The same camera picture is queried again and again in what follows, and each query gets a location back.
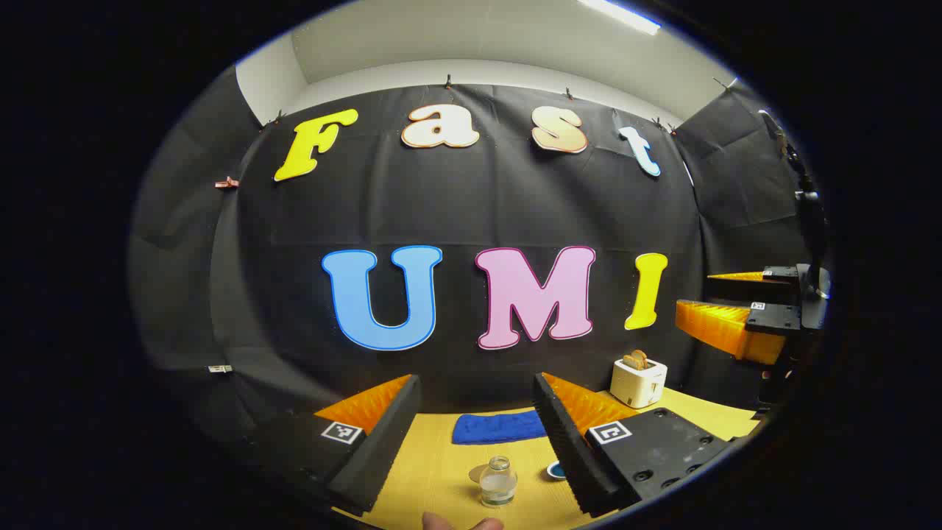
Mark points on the pale ceramic teacup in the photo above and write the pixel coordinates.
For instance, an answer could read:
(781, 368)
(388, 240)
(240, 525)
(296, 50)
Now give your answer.
(552, 477)

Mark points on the ceiling light strip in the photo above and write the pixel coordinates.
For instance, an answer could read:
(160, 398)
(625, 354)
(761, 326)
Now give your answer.
(622, 15)

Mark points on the copper backdrop clip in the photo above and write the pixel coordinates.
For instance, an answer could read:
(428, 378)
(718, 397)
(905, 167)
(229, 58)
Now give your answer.
(227, 182)

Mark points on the clear plastic water bottle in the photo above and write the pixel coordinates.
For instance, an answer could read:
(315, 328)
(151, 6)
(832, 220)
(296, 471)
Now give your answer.
(497, 482)

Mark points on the blue folded towel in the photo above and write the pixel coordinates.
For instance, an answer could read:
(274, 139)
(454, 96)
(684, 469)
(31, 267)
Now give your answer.
(497, 428)

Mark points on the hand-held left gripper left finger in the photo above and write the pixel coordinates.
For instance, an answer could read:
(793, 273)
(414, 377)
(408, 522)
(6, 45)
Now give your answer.
(390, 427)

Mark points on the white backdrop clip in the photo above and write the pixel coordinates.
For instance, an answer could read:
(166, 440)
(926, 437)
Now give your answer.
(219, 369)

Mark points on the black backdrop cloth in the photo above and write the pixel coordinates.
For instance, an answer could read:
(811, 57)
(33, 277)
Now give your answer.
(456, 199)

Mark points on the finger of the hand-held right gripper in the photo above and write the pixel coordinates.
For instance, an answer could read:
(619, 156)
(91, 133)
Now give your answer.
(780, 274)
(773, 318)

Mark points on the white toaster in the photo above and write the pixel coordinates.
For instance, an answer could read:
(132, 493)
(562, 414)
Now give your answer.
(636, 386)

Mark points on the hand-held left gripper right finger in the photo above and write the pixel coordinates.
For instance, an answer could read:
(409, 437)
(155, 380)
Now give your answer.
(563, 442)

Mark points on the round brown coaster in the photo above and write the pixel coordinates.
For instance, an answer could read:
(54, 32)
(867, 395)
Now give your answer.
(475, 473)

